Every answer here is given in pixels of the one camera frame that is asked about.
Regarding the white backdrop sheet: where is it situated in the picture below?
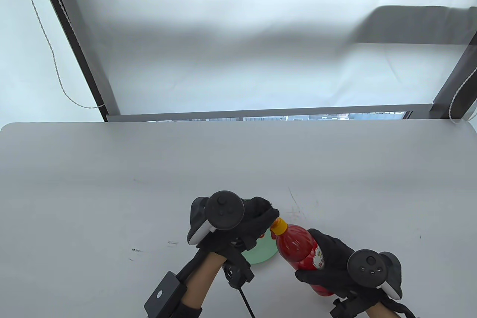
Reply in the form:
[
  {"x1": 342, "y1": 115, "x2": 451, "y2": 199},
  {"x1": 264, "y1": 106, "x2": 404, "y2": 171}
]
[{"x1": 56, "y1": 0, "x2": 477, "y2": 113}]

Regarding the white twisted cord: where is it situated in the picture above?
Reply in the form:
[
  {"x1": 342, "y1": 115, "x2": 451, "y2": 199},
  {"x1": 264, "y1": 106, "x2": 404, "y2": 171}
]
[
  {"x1": 449, "y1": 68, "x2": 477, "y2": 123},
  {"x1": 13, "y1": 0, "x2": 107, "y2": 110}
]

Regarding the person's left forearm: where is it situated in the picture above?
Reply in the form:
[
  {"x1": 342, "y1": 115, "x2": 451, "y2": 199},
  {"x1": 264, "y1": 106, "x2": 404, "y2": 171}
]
[{"x1": 183, "y1": 251, "x2": 224, "y2": 307}]

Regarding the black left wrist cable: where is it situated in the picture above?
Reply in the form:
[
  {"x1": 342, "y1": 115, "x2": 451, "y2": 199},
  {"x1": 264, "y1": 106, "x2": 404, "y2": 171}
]
[{"x1": 224, "y1": 262, "x2": 258, "y2": 318}]

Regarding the black white right hand controller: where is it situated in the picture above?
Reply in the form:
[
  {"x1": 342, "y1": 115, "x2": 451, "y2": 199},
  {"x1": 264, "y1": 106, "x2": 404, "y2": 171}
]
[{"x1": 347, "y1": 249, "x2": 403, "y2": 300}]

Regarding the person's right hand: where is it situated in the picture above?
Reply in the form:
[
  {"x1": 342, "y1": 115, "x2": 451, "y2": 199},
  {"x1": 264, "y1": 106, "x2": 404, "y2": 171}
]
[{"x1": 295, "y1": 229, "x2": 390, "y2": 315}]

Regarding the person's left hand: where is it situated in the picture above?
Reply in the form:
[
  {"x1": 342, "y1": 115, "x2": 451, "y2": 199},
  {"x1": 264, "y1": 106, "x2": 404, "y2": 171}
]
[{"x1": 198, "y1": 196, "x2": 280, "y2": 289}]

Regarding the dark metal frame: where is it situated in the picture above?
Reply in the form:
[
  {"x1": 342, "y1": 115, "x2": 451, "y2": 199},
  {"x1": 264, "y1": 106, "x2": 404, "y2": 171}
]
[{"x1": 32, "y1": 0, "x2": 477, "y2": 122}]

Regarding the person's right forearm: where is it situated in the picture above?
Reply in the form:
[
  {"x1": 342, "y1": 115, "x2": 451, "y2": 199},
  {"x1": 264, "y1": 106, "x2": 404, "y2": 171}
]
[{"x1": 365, "y1": 303, "x2": 392, "y2": 318}]

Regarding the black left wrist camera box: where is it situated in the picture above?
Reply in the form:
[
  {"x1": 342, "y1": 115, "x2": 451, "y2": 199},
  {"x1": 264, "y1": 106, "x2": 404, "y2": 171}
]
[{"x1": 144, "y1": 271, "x2": 187, "y2": 318}]

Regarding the black white hand controller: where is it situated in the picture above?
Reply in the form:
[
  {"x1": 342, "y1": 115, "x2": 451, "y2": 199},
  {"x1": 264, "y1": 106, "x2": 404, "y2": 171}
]
[
  {"x1": 347, "y1": 249, "x2": 403, "y2": 300},
  {"x1": 187, "y1": 191, "x2": 245, "y2": 246}
]

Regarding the black white left hand controller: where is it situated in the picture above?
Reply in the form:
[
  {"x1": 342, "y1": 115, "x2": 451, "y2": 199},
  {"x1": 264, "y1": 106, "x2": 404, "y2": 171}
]
[{"x1": 187, "y1": 191, "x2": 245, "y2": 246}]

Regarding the red ketchup bottle yellow cap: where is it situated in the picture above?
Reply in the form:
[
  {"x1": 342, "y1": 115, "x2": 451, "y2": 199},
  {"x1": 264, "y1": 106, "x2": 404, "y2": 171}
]
[{"x1": 270, "y1": 217, "x2": 334, "y2": 297}]

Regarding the green plate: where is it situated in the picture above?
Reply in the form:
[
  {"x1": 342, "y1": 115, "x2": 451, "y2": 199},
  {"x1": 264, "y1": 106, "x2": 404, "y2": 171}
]
[{"x1": 240, "y1": 234, "x2": 278, "y2": 265}]

